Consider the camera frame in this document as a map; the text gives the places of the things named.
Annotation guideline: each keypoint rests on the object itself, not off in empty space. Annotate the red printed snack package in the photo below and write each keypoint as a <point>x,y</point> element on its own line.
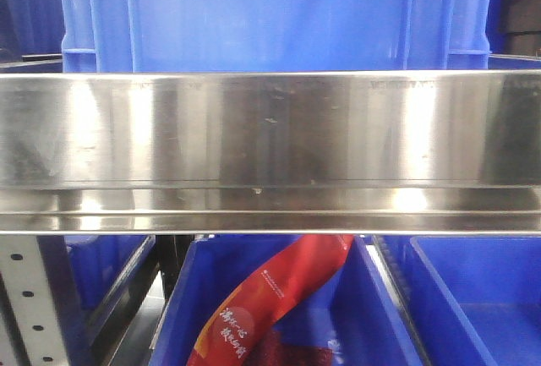
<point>264,297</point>

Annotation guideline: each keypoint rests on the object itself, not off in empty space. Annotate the large blue plastic crate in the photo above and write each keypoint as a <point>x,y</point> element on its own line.
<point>273,35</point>

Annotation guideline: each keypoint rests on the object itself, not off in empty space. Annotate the stainless steel shelf rail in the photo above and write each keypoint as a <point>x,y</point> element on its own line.
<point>393,152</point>

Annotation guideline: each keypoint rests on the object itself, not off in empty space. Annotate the white perforated shelf upright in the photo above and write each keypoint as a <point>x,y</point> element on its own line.
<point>31,299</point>

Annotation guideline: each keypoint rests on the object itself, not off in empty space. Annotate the blue bin with package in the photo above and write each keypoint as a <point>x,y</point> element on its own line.
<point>351,316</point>

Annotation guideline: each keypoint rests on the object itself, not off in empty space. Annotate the blue bin at right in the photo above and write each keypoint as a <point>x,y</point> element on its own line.
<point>472,300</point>

